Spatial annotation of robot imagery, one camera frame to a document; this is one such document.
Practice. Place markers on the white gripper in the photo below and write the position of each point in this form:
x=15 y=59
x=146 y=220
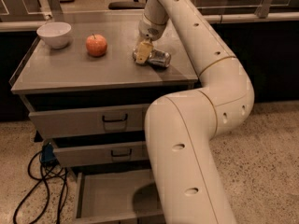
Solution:
x=148 y=31

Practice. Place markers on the silver blue redbull can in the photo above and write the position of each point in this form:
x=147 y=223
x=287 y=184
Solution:
x=157 y=58

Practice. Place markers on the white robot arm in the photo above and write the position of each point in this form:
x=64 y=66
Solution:
x=180 y=125

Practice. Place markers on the grey top drawer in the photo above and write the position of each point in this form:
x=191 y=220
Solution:
x=67 y=114

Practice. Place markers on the grey drawer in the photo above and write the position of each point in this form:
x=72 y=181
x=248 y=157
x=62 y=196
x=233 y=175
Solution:
x=100 y=149
x=117 y=198
x=67 y=114

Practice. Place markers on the grey drawer cabinet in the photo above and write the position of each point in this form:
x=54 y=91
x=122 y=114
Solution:
x=73 y=69

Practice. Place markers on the grey middle drawer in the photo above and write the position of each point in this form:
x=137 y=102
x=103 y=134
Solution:
x=100 y=149

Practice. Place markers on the grey bottom drawer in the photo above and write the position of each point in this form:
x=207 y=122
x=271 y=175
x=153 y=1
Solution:
x=117 y=198

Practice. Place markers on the red apple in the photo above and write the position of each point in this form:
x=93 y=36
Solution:
x=96 y=45

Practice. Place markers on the white ceramic bowl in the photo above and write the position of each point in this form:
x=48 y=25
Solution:
x=57 y=35

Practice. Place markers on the blue power box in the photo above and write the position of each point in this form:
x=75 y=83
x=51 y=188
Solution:
x=47 y=156

